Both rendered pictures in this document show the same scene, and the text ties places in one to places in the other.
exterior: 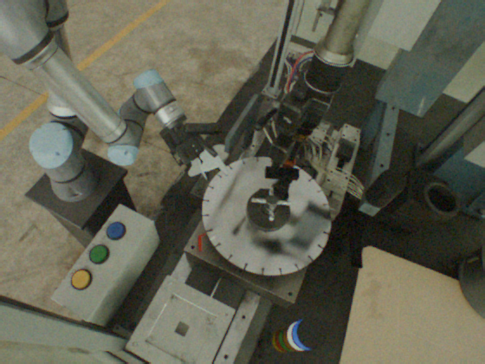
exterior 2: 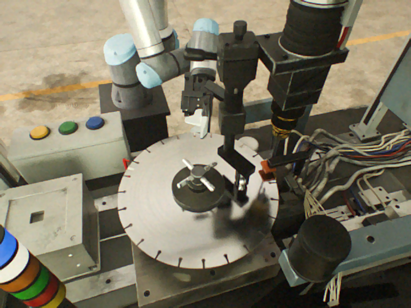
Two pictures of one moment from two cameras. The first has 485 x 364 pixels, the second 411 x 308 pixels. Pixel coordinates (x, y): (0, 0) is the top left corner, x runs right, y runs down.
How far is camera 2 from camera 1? 0.46 m
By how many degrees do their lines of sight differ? 35
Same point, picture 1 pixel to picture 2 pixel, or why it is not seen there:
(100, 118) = (137, 29)
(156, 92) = (200, 38)
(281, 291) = (143, 282)
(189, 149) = (192, 100)
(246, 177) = (214, 150)
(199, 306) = (67, 212)
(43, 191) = (109, 90)
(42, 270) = not seen: hidden behind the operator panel
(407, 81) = not seen: outside the picture
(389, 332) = not seen: outside the picture
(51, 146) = (115, 47)
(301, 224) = (212, 225)
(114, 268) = (63, 142)
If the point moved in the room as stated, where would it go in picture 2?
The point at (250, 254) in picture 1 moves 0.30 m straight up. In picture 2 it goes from (138, 205) to (96, 74)
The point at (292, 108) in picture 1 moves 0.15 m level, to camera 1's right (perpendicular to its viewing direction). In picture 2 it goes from (220, 42) to (297, 97)
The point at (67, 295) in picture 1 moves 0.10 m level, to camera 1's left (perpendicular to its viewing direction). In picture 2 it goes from (21, 135) to (13, 114)
